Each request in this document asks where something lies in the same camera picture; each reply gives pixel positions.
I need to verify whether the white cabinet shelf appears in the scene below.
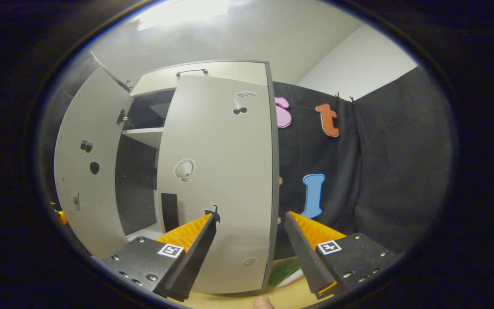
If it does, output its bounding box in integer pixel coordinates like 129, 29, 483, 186
123, 127, 165, 149
126, 222, 163, 242

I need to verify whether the white cabinet drawer front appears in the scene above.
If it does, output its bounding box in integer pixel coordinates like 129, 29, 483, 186
131, 61, 270, 96

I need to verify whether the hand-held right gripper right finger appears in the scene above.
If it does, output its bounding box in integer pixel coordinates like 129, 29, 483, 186
284, 211, 398, 300

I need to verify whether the white and grey cabinet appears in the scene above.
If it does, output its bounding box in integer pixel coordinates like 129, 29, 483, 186
114, 60, 280, 297

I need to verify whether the green striped object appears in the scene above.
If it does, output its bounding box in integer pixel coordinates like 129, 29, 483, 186
268, 257, 304, 288

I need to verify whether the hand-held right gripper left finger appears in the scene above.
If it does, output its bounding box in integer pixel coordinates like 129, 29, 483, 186
101, 213, 218, 302

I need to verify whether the white cabinet door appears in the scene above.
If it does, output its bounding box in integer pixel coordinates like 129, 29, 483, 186
54, 67, 135, 259
156, 75, 280, 295

